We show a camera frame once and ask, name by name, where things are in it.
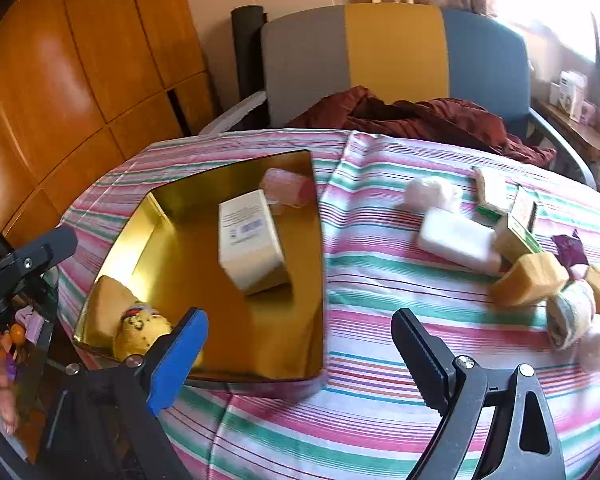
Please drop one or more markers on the person's left hand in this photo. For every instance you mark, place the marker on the person's left hand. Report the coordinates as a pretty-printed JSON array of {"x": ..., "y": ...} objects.
[{"x": 8, "y": 410}]

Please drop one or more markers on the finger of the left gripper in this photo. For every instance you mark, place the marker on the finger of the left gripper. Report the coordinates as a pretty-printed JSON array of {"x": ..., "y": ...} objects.
[{"x": 21, "y": 266}]

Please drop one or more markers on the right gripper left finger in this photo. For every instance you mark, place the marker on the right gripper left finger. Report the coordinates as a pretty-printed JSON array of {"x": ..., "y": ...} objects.
[{"x": 164, "y": 368}]

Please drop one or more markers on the purple snack packet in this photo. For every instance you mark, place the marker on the purple snack packet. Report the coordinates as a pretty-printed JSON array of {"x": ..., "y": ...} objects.
[{"x": 571, "y": 254}]

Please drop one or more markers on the white soap bar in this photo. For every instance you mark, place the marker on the white soap bar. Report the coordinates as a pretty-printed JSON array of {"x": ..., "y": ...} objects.
[{"x": 460, "y": 240}]

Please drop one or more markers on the green cracker packet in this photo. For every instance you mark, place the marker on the green cracker packet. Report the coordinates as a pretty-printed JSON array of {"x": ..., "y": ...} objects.
[{"x": 493, "y": 200}]

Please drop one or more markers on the small table with toys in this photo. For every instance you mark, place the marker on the small table with toys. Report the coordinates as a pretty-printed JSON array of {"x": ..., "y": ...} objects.
[{"x": 28, "y": 329}]

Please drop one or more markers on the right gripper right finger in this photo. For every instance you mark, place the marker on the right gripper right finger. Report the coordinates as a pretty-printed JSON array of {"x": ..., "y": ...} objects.
[{"x": 445, "y": 384}]

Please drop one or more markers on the striped tablecloth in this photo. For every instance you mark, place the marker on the striped tablecloth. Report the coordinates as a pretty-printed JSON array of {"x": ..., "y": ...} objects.
[{"x": 369, "y": 421}]

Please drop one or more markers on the pink hair roller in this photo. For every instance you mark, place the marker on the pink hair roller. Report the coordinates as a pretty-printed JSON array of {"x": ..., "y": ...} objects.
[{"x": 287, "y": 188}]

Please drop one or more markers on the pink box on shelf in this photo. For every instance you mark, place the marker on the pink box on shelf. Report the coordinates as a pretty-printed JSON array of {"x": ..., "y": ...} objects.
[{"x": 588, "y": 114}]

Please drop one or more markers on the green white small box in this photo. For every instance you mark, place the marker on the green white small box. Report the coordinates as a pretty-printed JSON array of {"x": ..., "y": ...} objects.
[{"x": 514, "y": 236}]

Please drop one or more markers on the white cardboard box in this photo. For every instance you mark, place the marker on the white cardboard box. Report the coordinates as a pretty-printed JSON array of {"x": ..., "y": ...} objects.
[{"x": 250, "y": 252}]

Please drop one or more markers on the tricolour chair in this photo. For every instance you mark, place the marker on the tricolour chair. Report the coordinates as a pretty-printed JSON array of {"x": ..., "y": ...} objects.
[{"x": 400, "y": 51}]

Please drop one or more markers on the yellow sponge in tray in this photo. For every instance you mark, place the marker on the yellow sponge in tray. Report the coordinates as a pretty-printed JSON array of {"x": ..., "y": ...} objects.
[{"x": 108, "y": 301}]

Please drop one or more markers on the wooden side shelf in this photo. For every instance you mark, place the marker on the wooden side shelf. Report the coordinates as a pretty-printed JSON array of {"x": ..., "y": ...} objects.
[{"x": 583, "y": 138}]

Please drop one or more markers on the yellow sponge block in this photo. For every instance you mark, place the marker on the yellow sponge block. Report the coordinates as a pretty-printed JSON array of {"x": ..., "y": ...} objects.
[{"x": 531, "y": 279}]

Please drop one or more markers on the maroon cloth on chair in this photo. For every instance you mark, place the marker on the maroon cloth on chair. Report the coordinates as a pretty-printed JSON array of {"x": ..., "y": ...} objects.
[{"x": 446, "y": 120}]

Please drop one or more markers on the wooden wardrobe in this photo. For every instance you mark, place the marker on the wooden wardrobe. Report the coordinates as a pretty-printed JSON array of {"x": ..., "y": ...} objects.
[{"x": 84, "y": 86}]

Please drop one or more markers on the white boxes on shelf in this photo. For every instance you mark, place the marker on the white boxes on shelf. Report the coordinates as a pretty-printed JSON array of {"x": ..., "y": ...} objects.
[{"x": 568, "y": 93}]

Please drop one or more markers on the yellow patterned sock ball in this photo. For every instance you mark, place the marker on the yellow patterned sock ball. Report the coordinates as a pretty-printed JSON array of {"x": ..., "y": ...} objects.
[{"x": 140, "y": 326}]

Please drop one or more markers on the cream rolled sock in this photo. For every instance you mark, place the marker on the cream rolled sock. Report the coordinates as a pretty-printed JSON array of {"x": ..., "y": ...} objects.
[{"x": 569, "y": 314}]

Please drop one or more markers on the clear plastic bag ball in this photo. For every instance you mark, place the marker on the clear plastic bag ball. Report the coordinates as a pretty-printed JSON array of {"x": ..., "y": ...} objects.
[{"x": 589, "y": 348}]

